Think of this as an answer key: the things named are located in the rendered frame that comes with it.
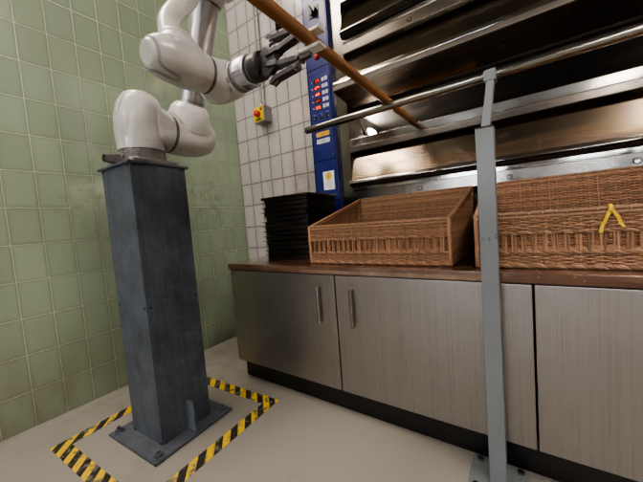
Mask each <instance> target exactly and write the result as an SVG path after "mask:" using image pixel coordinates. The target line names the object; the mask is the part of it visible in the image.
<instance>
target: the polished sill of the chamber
mask: <svg viewBox="0 0 643 482"><path fill-rule="evenodd" d="M642 77H643V65H642V66H639V67H635V68H631V69H628V70H624V71H620V72H616V73H612V74H608V75H604V76H600V77H594V78H591V79H587V80H583V81H579V82H575V83H571V84H568V85H564V86H560V87H556V88H552V89H548V90H544V91H540V92H538V93H534V94H530V95H526V96H522V97H518V98H514V99H508V100H504V101H500V102H496V103H493V112H492V114H494V113H497V112H501V111H505V110H510V109H514V108H518V107H522V106H525V105H530V104H534V103H538V102H542V101H546V100H551V99H557V98H561V97H565V96H570V95H574V94H578V93H582V92H585V91H590V90H594V89H598V88H602V87H606V86H611V85H614V84H618V83H622V82H626V81H631V80H635V79H639V78H642ZM482 112H483V106H481V107H478V108H474V109H470V110H466V111H462V112H458V113H454V114H451V115H447V116H443V117H440V118H436V119H432V120H425V121H421V122H418V123H414V124H410V125H406V126H402V127H398V128H394V129H390V130H388V131H384V132H380V133H376V134H372V135H368V136H364V137H361V138H357V139H353V140H350V147H353V146H357V145H361V144H365V143H370V142H377V141H380V140H384V139H389V138H393V137H397V136H401V135H405V134H409V133H413V132H417V131H421V130H425V129H430V128H434V127H437V126H441V125H445V124H450V123H454V122H458V121H465V120H469V119H473V118H477V117H481V116H482Z"/></svg>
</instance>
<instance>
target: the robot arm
mask: <svg viewBox="0 0 643 482"><path fill-rule="evenodd" d="M232 1H233V0H167V1H166V2H165V3H164V5H163V6H162V7H161V9H160V11H159V13H158V18H157V27H158V32H157V33H150V34H148V35H146V36H145V37H144V38H143V40H142V41H141V43H140V57H141V60H142V62H143V64H144V66H145V68H146V69H147V70H148V71H149V72H150V73H151V74H152V75H154V76H155V77H157V78H159V79H161V80H162V81H164V82H166V83H169V84H171V85H174V86H176V87H179V88H180V89H179V96H178V100H175V101H174V102H173V103H171V104H170V107H169V109H168V111H166V110H164V109H163V108H161V105H160V102H159V101H158V100H156V99H155V98H154V97H153V96H151V95H150V94H149V93H147V92H145V91H141V90H126V91H123V92H122V93H121V94H120V96H119V97H118V98H117V100H116V102H115V105H114V110H113V126H114V135H115V141H116V145H117V149H118V154H103V155H102V157H101V158H102V160H103V161H104V162H105V163H109V164H108V165H107V166H109V165H111V164H116V163H119V162H121V161H124V160H127V159H128V160H135V161H143V162H151V163H158V164H172V165H179V164H177V163H174V162H169V161H167V160H166V153H169V154H172V155H177V156H182V157H202V156H205V155H208V154H210V153H211V152H212V151H213V149H214V147H215V143H216V137H215V133H214V131H213V129H212V127H211V123H210V116H209V114H208V112H207V110H206V109H204V105H205V101H207V102H208V103H211V104H216V105H221V104H227V103H230V102H233V101H235V100H237V99H240V98H242V97H243V96H244V95H245V94H246V93H248V92H250V91H252V90H254V89H255V88H258V87H259V86H260V85H261V84H262V82H264V81H266V80H268V79H269V84H271V85H273V86H275V87H278V86H279V84H280V83H281V82H282V81H283V80H285V79H287V78H289V77H291V76H293V75H295V74H297V73H299V72H300V71H301V70H302V67H301V64H305V60H307V59H309V58H311V57H312V56H313V54H315V53H317V52H319V51H322V50H324V49H326V46H325V45H324V44H323V43H322V42H321V41H316V42H314V43H312V44H310V45H308V46H306V47H304V48H302V49H299V50H297V54H298V55H291V56H288V57H284V58H282V59H279V58H280V57H282V56H283V54H284V53H285V52H287V51H288V50H289V49H291V48H292V47H294V46H295V45H296V44H298V43H299V42H300V41H299V40H298V39H297V38H295V37H294V36H293V35H291V34H290V33H288V32H287V31H286V30H284V29H283V30H281V31H279V32H276V33H273V34H268V33H267V34H266V35H265V38H266V39H267V43H266V46H264V47H263V48H262V49H261V50H260V51H255V52H253V53H251V54H249V55H248V54H244V55H241V56H239V57H237V58H235V59H233V60H232V61H228V60H226V59H219V58H215V57H212V51H213V44H214V39H215V33H216V26H217V20H218V13H219V12H220V11H222V10H223V8H224V7H225V5H226V4H229V3H231V2H232ZM188 16H189V19H188V31H187V32H186V31H185V30H183V29H180V25H181V24H182V22H183V21H184V20H185V19H186V18H187V17H188ZM279 42H280V43H279ZM276 43H278V44H277V45H276ZM272 45H274V46H273V47H271V46H272ZM286 67H287V68H286ZM284 68H285V69H284ZM282 69H283V70H282ZM278 70H282V71H280V72H278V73H277V71H278Z"/></svg>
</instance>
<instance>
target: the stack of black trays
mask: <svg viewBox="0 0 643 482"><path fill-rule="evenodd" d="M335 197H337V194H328V193H316V192H302V193H295V194H288V195H281V196H275V197H268V198H262V199H260V200H261V201H264V203H262V204H265V208H262V209H264V211H265V212H263V213H264V216H265V218H266V219H267V222H263V223H265V225H266V227H263V228H266V231H264V232H267V236H264V237H267V241H264V242H267V245H268V246H265V247H269V250H268V251H266V252H269V254H266V255H269V259H310V251H309V239H308V226H311V225H312V224H315V223H316V222H318V221H320V220H321V219H323V218H325V217H326V216H329V215H330V214H332V213H334V212H335V211H336V210H335V208H336V204H338V203H335V200H338V199H335ZM263 213H261V214H263ZM310 223H311V224H310ZM285 225H286V226H285ZM272 226H273V227H272Z"/></svg>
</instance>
